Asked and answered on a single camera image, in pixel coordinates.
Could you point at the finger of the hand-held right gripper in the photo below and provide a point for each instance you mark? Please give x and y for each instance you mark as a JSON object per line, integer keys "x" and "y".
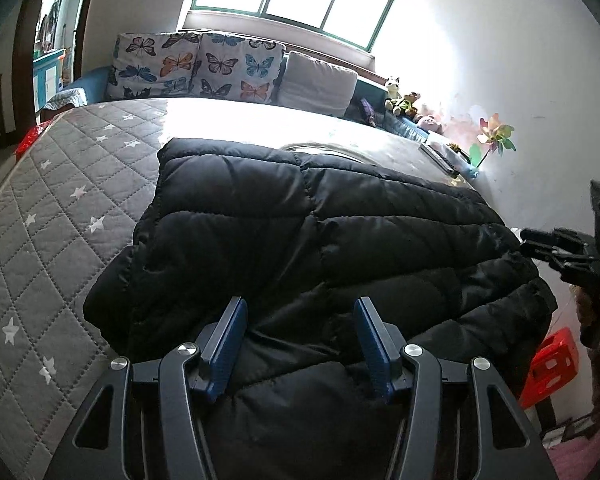
{"x": 550, "y": 256}
{"x": 545, "y": 236}

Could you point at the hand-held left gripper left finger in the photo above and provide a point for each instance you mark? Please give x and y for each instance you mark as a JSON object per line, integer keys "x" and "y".
{"x": 227, "y": 350}

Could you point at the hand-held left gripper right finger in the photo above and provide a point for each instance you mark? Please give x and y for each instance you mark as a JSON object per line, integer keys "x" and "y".
{"x": 375, "y": 355}

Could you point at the black puffer jacket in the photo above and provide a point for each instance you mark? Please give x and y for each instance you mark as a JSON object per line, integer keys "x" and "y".
{"x": 305, "y": 240}

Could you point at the person's right hand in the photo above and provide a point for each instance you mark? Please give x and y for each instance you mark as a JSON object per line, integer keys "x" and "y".
{"x": 587, "y": 317}

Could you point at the red plastic stool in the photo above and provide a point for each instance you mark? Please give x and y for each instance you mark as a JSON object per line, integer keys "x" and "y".
{"x": 550, "y": 365}

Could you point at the colourful pinwheel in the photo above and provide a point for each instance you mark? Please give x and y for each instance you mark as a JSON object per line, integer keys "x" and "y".
{"x": 495, "y": 132}

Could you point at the long grey box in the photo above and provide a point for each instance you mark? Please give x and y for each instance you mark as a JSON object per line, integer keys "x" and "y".
{"x": 437, "y": 157}

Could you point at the pink plush toy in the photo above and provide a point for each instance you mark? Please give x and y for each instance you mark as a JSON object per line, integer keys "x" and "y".
{"x": 430, "y": 122}

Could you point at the brown plush bear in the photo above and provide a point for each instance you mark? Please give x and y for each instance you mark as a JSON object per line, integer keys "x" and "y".
{"x": 409, "y": 104}

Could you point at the person's pink clothing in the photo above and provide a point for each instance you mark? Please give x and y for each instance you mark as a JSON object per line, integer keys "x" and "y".
{"x": 580, "y": 455}

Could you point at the black and white plush dog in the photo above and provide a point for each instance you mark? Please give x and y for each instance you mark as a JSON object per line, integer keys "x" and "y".
{"x": 392, "y": 91}

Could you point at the purple toy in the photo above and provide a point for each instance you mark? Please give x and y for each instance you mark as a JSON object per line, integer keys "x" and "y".
{"x": 367, "y": 110}

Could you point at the grey star quilted mattress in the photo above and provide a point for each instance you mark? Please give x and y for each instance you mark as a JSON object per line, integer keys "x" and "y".
{"x": 55, "y": 210}

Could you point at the plain grey pillow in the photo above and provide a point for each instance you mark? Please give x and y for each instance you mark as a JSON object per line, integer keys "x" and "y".
{"x": 317, "y": 82}

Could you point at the butterfly print pillow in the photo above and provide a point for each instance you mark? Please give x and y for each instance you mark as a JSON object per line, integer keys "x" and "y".
{"x": 150, "y": 65}
{"x": 237, "y": 67}

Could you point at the grey striped cloth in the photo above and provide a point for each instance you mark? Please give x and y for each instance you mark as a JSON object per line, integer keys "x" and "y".
{"x": 60, "y": 102}

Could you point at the blue sofa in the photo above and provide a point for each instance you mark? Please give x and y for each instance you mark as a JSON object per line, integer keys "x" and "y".
{"x": 87, "y": 80}

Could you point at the blue cabinet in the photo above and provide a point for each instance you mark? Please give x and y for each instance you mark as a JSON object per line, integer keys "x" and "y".
{"x": 47, "y": 75}

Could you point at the brown wooden door frame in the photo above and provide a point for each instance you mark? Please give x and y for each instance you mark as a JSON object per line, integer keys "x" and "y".
{"x": 30, "y": 35}

